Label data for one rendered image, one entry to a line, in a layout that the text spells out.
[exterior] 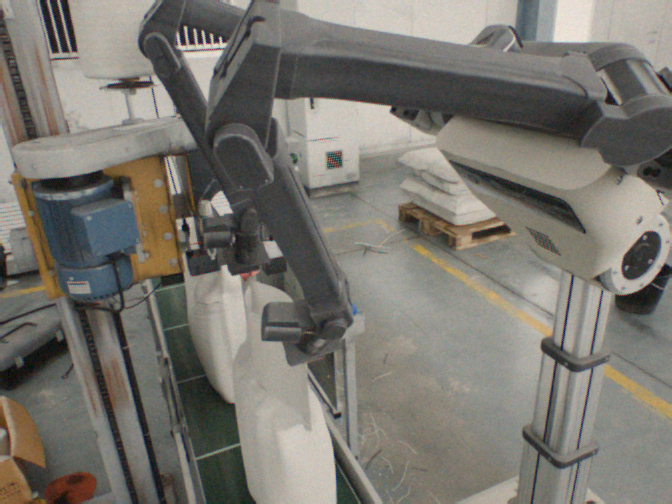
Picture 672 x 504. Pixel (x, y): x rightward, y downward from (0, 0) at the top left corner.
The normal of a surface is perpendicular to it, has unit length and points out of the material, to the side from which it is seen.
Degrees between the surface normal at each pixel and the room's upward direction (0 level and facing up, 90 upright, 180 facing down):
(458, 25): 90
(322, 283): 115
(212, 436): 0
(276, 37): 32
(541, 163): 40
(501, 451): 0
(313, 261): 120
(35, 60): 90
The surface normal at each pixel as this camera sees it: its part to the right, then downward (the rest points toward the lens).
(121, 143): 0.88, 0.15
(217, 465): -0.04, -0.91
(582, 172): -0.62, -0.57
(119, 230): 0.75, 0.24
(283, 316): 0.18, -0.59
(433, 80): 0.09, 0.77
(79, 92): 0.41, 0.35
